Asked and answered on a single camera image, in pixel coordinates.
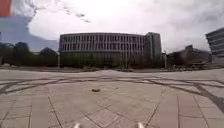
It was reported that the grey stone slab plaza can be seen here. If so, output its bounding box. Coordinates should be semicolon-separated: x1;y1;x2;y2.
0;68;224;128

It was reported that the clump of dark trees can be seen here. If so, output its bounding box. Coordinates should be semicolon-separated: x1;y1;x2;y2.
0;41;60;68

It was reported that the dark multi-storey building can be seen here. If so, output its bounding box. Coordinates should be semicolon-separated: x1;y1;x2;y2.
58;31;163;69

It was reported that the grey building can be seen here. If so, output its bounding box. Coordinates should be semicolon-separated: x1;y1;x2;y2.
205;27;224;65

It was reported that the low dark building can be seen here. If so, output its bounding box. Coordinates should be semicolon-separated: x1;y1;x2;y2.
165;44;213;68

